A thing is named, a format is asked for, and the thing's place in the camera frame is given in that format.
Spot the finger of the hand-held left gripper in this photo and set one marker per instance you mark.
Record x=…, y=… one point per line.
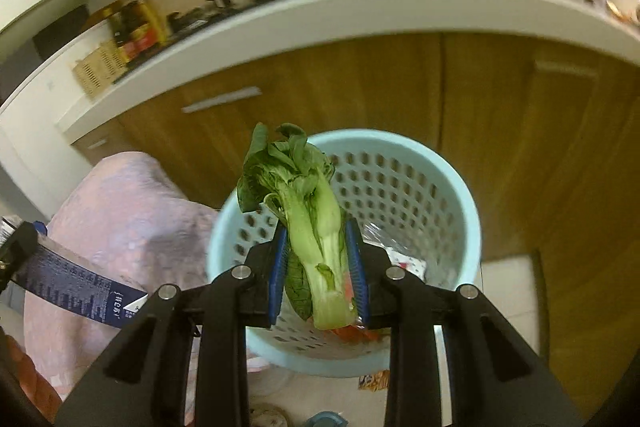
x=20, y=247

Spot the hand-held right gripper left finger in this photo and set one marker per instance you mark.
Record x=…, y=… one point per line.
x=277, y=272

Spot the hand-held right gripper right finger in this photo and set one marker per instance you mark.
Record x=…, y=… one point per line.
x=357, y=272

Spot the green bok choy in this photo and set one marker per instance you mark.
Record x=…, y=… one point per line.
x=320, y=227

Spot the dark blue carton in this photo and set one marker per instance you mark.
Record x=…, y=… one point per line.
x=70, y=282

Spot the light blue plastic basket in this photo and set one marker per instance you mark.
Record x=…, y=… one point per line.
x=400, y=167

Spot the person's left hand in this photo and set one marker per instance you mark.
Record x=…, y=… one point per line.
x=25, y=377

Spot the clear plastic wrapper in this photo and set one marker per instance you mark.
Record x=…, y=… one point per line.
x=400, y=257

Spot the printed snack wrapper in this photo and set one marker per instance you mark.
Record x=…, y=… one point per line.
x=374, y=380

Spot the round white lid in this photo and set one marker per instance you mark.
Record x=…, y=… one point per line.
x=270, y=417

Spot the small blue container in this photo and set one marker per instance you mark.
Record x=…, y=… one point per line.
x=326, y=421

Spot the wooden kitchen cabinet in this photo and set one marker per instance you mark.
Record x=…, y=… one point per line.
x=350, y=77

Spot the beige woven basket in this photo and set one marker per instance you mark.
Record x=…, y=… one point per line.
x=97, y=67

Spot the jars on counter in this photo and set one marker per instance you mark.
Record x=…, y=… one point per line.
x=137, y=32

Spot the dark sink faucet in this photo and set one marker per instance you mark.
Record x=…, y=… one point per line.
x=220, y=4

